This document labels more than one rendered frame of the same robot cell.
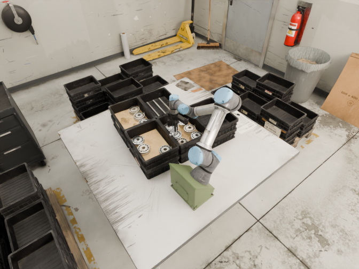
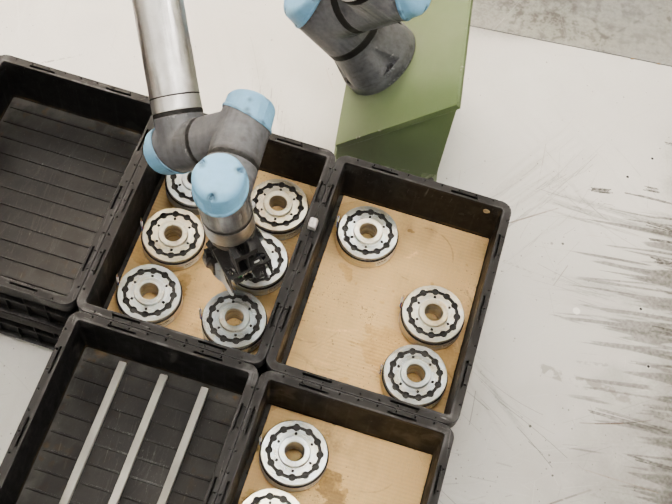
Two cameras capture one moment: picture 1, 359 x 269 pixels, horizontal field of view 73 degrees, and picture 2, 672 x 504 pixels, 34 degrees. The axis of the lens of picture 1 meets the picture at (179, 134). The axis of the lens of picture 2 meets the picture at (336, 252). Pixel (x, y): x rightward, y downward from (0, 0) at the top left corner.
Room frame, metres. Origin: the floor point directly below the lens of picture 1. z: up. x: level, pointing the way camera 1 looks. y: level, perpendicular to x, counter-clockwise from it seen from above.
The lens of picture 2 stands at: (2.05, 0.63, 2.46)
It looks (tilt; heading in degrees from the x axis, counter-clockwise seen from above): 62 degrees down; 218
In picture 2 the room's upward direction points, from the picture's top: 10 degrees clockwise
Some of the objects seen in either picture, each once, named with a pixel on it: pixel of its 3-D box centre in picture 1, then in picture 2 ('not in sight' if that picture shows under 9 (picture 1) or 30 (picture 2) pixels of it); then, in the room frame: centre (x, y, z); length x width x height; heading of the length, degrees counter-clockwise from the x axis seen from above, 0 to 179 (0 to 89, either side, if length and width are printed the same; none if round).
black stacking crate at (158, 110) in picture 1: (161, 106); (120, 474); (1.87, 0.17, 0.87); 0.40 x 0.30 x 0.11; 30
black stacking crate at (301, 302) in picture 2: (151, 143); (389, 298); (1.37, 0.23, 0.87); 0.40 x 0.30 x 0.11; 30
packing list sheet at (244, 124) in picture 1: (237, 120); not in sight; (1.81, -0.58, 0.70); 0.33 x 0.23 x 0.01; 36
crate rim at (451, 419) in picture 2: (150, 139); (393, 285); (1.37, 0.23, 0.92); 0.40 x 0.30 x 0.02; 30
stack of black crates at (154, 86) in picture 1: (152, 93); not in sight; (2.90, 0.37, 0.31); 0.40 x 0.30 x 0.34; 126
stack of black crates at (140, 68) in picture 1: (138, 78); not in sight; (3.23, 0.60, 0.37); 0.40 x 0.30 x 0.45; 126
